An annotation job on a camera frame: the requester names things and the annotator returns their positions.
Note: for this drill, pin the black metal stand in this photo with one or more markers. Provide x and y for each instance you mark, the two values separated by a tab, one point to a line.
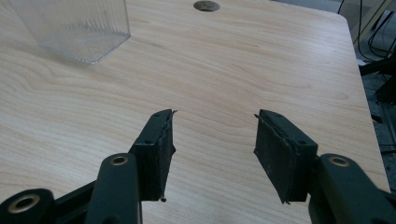
381	77

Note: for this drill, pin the clear ribbed plastic container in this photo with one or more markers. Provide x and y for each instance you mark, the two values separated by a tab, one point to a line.
79	28

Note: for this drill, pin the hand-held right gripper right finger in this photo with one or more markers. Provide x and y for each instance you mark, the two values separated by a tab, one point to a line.
285	158

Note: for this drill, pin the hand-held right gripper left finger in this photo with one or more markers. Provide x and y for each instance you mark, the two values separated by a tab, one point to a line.
154	155

